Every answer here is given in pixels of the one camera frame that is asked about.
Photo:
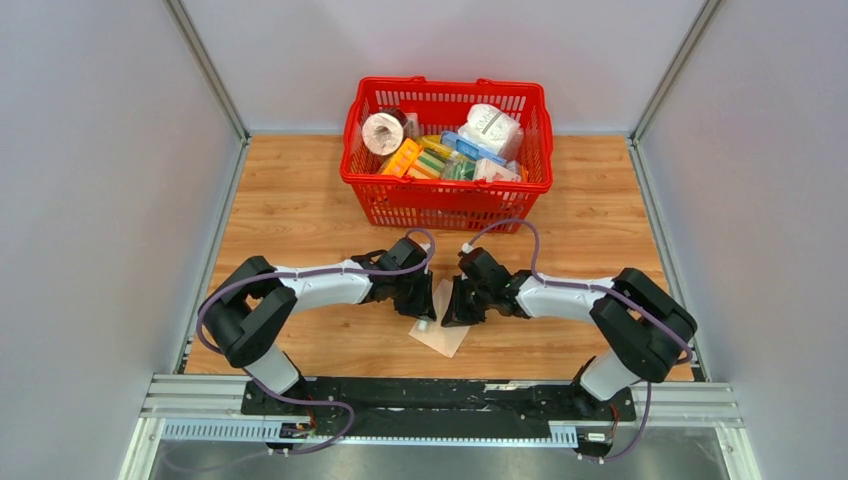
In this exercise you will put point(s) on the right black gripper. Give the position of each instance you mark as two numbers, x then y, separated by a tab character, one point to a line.
456	315

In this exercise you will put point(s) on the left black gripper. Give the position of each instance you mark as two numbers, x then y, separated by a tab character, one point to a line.
423	307

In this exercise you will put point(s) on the cream paper envelope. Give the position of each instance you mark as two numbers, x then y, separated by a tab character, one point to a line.
444	340

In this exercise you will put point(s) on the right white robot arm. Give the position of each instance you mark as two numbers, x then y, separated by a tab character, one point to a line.
648	332

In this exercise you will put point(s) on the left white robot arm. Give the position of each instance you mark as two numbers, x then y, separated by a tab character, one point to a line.
242	319

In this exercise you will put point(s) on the white small box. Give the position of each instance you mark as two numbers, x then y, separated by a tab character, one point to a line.
488	171

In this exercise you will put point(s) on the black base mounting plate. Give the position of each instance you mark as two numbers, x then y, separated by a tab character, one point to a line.
443	409

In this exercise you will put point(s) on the green yellow sponge pack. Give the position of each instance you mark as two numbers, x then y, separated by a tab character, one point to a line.
428	165

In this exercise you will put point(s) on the orange plastic box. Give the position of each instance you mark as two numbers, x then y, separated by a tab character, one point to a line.
401	160

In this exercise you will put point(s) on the blue plastic package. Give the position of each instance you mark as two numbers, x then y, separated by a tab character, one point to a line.
468	148

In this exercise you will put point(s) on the wrapped white tissue pack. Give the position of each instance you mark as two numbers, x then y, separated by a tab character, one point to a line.
490	128

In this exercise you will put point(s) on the red plastic shopping basket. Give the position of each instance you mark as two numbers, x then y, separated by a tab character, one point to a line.
442	106

